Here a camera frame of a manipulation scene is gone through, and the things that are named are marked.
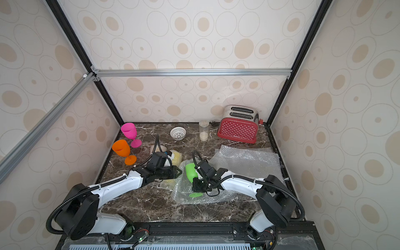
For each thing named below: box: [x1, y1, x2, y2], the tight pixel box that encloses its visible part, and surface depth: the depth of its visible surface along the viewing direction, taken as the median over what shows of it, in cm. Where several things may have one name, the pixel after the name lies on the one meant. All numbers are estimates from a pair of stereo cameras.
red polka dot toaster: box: [217, 104, 264, 144], surface depth 104 cm
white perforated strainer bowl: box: [169, 126, 187, 141], surface depth 114 cm
